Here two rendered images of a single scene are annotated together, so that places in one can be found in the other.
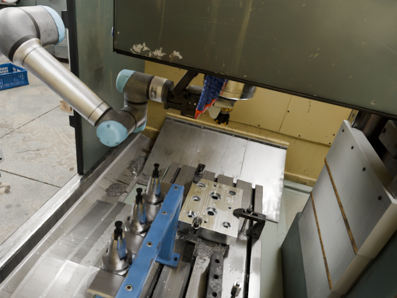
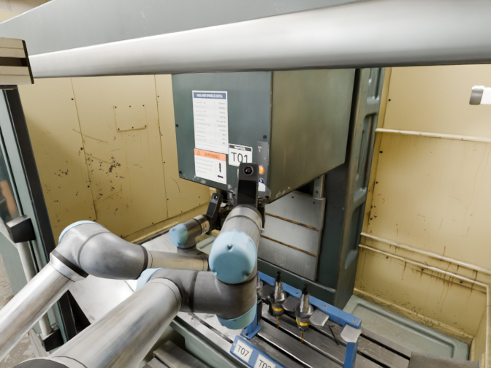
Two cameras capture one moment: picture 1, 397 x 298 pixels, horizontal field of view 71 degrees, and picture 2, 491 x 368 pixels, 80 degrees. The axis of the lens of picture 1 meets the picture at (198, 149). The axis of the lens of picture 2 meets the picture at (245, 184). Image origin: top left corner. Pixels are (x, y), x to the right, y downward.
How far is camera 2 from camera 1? 98 cm
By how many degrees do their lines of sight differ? 53
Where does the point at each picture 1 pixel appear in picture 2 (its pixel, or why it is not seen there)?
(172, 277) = (269, 331)
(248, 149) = (158, 246)
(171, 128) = (79, 282)
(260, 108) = (148, 209)
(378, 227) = (321, 213)
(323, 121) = (190, 192)
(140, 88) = (196, 231)
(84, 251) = not seen: outside the picture
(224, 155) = not seen: hidden behind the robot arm
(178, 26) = (288, 175)
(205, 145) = not seen: hidden behind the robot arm
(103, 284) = (320, 317)
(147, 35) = (280, 186)
